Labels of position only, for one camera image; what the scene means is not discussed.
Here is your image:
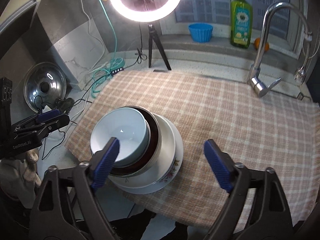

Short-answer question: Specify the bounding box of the plain white deep plate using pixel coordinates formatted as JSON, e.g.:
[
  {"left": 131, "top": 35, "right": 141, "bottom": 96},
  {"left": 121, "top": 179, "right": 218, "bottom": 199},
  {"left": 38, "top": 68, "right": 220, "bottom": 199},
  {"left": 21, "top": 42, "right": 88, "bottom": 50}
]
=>
[{"left": 107, "top": 114, "right": 185, "bottom": 188}]

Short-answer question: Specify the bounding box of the teal cable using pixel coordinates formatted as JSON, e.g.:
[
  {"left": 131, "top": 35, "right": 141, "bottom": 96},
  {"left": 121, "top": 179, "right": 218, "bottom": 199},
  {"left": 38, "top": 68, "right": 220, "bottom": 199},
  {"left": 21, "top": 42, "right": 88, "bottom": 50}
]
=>
[{"left": 89, "top": 0, "right": 125, "bottom": 99}]

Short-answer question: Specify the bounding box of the person's left forearm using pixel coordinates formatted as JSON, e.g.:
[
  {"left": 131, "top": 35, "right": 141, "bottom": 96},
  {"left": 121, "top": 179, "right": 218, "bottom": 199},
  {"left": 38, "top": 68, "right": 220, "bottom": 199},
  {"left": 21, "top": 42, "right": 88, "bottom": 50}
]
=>
[{"left": 0, "top": 151, "right": 42, "bottom": 200}]

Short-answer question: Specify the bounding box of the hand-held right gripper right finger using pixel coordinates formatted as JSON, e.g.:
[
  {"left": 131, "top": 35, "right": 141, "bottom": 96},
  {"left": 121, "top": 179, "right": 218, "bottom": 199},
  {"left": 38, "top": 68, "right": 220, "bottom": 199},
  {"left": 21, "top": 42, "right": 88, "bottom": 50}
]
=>
[{"left": 204, "top": 139, "right": 294, "bottom": 240}]

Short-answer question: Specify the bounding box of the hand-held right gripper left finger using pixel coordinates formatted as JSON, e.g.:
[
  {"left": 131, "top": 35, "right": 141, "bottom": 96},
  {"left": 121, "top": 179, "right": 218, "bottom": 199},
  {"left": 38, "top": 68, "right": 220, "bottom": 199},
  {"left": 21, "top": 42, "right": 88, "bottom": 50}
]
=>
[{"left": 29, "top": 137, "right": 121, "bottom": 240}]

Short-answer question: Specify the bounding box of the white floral plate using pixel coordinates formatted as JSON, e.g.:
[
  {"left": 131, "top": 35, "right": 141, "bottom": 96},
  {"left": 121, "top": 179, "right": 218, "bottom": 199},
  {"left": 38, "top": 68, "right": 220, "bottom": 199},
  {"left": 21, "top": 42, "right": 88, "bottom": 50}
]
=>
[
  {"left": 114, "top": 155, "right": 184, "bottom": 195},
  {"left": 112, "top": 152, "right": 183, "bottom": 188}
]

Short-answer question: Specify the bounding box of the steel pot lid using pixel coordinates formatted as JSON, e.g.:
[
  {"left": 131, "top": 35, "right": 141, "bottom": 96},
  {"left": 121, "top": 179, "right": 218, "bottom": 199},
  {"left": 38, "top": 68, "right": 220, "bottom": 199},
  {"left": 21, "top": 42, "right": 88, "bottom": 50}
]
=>
[{"left": 23, "top": 62, "right": 67, "bottom": 112}]

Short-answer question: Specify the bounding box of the green dish soap bottle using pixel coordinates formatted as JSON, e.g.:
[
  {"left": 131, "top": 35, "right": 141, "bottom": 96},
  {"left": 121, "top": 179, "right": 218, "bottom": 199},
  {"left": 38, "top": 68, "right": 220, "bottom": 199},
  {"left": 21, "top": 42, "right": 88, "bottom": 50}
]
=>
[{"left": 230, "top": 0, "right": 253, "bottom": 50}]

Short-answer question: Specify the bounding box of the window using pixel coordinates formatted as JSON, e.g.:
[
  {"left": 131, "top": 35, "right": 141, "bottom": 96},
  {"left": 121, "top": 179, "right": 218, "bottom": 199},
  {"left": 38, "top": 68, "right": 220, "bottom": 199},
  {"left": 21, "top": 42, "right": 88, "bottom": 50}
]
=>
[{"left": 160, "top": 0, "right": 308, "bottom": 55}]

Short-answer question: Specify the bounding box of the beige checked cloth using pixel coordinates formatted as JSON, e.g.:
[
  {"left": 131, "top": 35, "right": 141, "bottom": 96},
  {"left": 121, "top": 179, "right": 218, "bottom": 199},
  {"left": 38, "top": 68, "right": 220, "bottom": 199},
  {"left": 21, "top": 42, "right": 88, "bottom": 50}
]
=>
[{"left": 64, "top": 69, "right": 320, "bottom": 232}]

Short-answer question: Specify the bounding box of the ring light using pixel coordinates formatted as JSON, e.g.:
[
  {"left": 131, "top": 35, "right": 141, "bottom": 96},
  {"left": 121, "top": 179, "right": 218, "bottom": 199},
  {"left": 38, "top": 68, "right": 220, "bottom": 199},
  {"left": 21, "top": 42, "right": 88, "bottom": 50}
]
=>
[{"left": 108, "top": 0, "right": 184, "bottom": 23}]

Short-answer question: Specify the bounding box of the white cable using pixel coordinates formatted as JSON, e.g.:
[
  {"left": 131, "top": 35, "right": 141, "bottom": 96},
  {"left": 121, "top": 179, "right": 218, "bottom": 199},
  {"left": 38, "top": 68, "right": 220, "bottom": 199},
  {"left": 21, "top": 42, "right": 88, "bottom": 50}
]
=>
[{"left": 71, "top": 0, "right": 118, "bottom": 80}]

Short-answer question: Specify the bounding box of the dark green object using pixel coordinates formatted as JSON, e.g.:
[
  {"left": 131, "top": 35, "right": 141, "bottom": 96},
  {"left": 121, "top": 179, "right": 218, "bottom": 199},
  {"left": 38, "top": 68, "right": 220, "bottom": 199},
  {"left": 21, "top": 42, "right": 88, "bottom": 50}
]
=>
[{"left": 55, "top": 98, "right": 75, "bottom": 113}]

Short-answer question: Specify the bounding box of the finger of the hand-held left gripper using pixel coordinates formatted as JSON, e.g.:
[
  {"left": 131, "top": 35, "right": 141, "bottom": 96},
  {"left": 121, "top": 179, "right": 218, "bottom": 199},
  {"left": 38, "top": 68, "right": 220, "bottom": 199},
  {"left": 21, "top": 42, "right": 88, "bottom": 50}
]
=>
[
  {"left": 14, "top": 114, "right": 71, "bottom": 140},
  {"left": 15, "top": 108, "right": 61, "bottom": 130}
]

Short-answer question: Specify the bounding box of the metal sprayer hose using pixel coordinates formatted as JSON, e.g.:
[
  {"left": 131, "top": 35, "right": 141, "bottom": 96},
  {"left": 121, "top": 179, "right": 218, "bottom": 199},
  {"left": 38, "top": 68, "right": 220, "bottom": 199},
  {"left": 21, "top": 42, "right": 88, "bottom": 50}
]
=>
[{"left": 294, "top": 34, "right": 314, "bottom": 82}]

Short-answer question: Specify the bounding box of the large stainless steel bowl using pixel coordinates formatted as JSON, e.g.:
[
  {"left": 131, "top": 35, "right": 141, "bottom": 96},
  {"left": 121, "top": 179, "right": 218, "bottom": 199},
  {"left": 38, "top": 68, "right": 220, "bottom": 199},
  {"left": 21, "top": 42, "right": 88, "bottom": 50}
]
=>
[{"left": 109, "top": 106, "right": 164, "bottom": 179}]

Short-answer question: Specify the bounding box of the red steel bowl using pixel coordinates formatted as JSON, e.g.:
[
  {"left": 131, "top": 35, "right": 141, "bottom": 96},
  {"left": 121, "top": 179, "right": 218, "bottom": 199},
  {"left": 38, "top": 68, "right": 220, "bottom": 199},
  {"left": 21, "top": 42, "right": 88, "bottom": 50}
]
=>
[{"left": 110, "top": 107, "right": 160, "bottom": 177}]

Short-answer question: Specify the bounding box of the black cable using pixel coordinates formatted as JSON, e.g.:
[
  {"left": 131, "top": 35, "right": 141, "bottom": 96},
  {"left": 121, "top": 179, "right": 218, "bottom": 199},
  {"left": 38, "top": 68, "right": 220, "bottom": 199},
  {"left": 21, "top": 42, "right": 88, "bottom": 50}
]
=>
[{"left": 32, "top": 22, "right": 150, "bottom": 160}]

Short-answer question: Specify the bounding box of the chrome faucet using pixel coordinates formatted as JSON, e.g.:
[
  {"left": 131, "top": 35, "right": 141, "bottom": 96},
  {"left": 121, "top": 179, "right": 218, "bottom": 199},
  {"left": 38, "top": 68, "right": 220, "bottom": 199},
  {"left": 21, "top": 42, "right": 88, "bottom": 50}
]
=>
[{"left": 246, "top": 2, "right": 313, "bottom": 98}]

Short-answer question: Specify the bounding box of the orange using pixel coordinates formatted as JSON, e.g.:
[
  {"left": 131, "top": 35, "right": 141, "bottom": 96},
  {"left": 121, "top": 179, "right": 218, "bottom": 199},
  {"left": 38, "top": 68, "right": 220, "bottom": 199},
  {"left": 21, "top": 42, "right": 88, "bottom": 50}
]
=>
[{"left": 254, "top": 37, "right": 270, "bottom": 51}]

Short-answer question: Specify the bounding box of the blue ribbed cup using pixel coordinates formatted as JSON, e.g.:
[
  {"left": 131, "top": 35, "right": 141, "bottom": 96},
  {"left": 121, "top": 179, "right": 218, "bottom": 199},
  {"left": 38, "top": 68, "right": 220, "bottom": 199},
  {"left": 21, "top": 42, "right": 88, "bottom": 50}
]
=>
[{"left": 188, "top": 23, "right": 213, "bottom": 43}]

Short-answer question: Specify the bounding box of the small white bowl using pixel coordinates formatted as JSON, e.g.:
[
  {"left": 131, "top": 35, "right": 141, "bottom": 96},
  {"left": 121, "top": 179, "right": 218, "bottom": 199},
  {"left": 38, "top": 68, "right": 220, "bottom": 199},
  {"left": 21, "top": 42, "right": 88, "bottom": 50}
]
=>
[{"left": 90, "top": 107, "right": 148, "bottom": 167}]

